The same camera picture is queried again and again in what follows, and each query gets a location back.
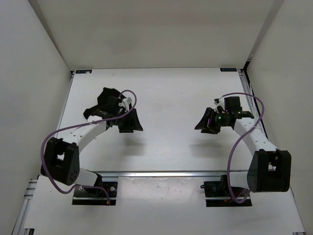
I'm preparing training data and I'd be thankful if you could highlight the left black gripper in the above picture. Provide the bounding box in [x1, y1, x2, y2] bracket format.
[114, 108, 143, 133]

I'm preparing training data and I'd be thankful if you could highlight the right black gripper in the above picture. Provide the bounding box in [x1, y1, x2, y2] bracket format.
[194, 107, 230, 134]

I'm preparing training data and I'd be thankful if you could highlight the black skirt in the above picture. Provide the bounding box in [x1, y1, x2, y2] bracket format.
[83, 87, 121, 119]

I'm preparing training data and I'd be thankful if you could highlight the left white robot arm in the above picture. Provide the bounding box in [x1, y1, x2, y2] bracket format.
[41, 94, 143, 196]

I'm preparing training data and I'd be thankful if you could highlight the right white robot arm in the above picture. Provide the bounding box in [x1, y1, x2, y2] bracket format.
[195, 96, 291, 196]

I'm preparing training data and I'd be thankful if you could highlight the right blue table label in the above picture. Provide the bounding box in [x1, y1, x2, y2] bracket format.
[220, 68, 237, 72]

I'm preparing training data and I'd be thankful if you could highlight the blue table label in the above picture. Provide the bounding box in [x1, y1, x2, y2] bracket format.
[75, 70, 92, 74]
[220, 68, 237, 72]

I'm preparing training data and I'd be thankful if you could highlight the left blue table label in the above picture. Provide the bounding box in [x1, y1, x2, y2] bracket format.
[75, 70, 92, 74]

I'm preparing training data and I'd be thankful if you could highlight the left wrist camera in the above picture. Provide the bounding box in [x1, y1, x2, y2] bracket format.
[119, 97, 132, 110]

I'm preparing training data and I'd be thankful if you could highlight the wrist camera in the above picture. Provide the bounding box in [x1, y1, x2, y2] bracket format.
[214, 98, 225, 113]
[119, 97, 132, 110]

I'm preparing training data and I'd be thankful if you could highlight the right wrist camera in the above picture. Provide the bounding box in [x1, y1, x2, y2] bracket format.
[214, 98, 225, 113]

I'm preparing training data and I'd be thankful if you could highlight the right aluminium frame rail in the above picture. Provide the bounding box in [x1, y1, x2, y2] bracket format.
[238, 69, 270, 144]

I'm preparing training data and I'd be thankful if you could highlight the aluminium frame rail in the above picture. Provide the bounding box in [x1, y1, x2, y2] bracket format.
[11, 70, 75, 235]
[238, 69, 270, 144]

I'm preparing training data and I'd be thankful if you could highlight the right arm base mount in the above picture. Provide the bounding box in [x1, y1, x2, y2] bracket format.
[200, 175, 252, 208]

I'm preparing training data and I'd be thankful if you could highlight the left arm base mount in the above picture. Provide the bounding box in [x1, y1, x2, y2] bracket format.
[72, 177, 118, 206]

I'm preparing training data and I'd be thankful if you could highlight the left aluminium frame rail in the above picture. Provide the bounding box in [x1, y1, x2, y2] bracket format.
[11, 70, 75, 235]

